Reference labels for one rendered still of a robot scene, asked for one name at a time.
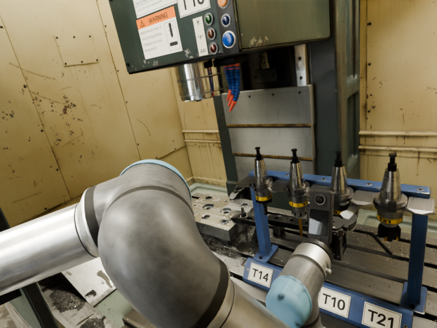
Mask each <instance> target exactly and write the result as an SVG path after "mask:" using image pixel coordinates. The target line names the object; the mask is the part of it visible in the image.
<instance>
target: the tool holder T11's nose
mask: <svg viewBox="0 0 437 328"><path fill-rule="evenodd" d="M307 212H308V211H307V208H306V207H303V208H294V207H292V210H291V213H292V214H293V215H294V216H295V217H296V218H297V219H302V218H303V217H304V216H305V215H306V214H307Z"/></svg>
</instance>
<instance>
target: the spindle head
mask: <svg viewBox="0 0 437 328"><path fill-rule="evenodd" d="M109 5H110V8H111V12H112V15H113V20H114V24H115V27H116V32H117V35H118V39H119V42H120V46H121V49H122V54H123V56H124V61H125V64H126V68H127V72H128V73H129V75H130V74H137V73H142V72H149V71H154V70H161V69H165V68H173V67H175V66H181V65H184V64H191V63H195V62H202V61H209V60H213V59H222V58H225V57H232V56H236V55H243V54H247V55H249V54H253V53H259V52H264V51H270V50H274V49H280V48H287V47H291V46H297V45H301V44H307V43H312V42H318V41H322V40H328V39H330V38H329V36H330V16H329V0H233V9H234V14H235V23H236V29H237V37H238V43H239V53H235V54H231V55H225V56H224V54H223V49H222V41H221V37H220V29H219V21H218V16H217V8H216V2H215V0H210V5H211V8H208V9H205V10H202V11H199V12H197V13H194V14H191V15H188V16H185V17H182V18H180V15H179V8H178V2H177V3H174V4H173V5H170V6H167V7H165V8H162V9H160V10H157V11H155V12H152V13H150V14H147V15H145V16H142V17H139V18H137V14H136V11H135V6H134V3H133V0H109ZM172 6H174V10H175V13H176V19H177V23H178V29H179V36H180V40H181V46H182V50H183V51H178V52H175V53H170V54H167V55H161V56H158V57H154V58H150V59H145V56H144V51H143V48H142V42H141V39H140V35H139V30H138V27H137V20H139V19H141V18H145V17H146V16H149V15H152V14H155V13H157V12H160V11H162V10H164V9H167V8H170V7H172ZM208 12H210V13H212V15H213V17H214V21H213V24H212V25H206V24H205V21H204V17H205V15H206V14H207V13H208ZM200 16H202V18H203V23H204V30H205V37H206V42H207V48H208V53H209V54H208V55H203V56H199V52H198V46H197V41H196V35H195V31H194V24H193V20H192V19H195V18H198V17H200ZM209 28H214V29H215V31H216V37H215V39H214V40H210V39H208V37H207V30H208V29H209ZM212 42H215V43H217V45H218V52H217V53H216V54H212V53H211V52H210V51H209V45H210V43H212Z"/></svg>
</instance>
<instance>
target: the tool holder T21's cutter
mask: <svg viewBox="0 0 437 328"><path fill-rule="evenodd" d="M377 234H378V237H380V238H384V241H391V242H392V240H393V239H396V241H399V239H400V238H401V228H400V226H399V225H397V226H396V227H392V228H391V227H386V226H384V225H382V224H381V223H380V224H379V225H378V231H377Z"/></svg>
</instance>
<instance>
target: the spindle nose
mask: <svg viewBox="0 0 437 328"><path fill-rule="evenodd" d="M213 60H217V59H213ZM213 60H209V61H202V62H195V63H191V64H184V65H181V66H175V67H174V72H175V76H176V81H177V85H178V90H179V96H180V97H181V101H183V102H192V101H197V100H204V99H208V98H213V97H216V96H220V95H222V94H223V85H222V78H221V74H220V67H214V66H213Z"/></svg>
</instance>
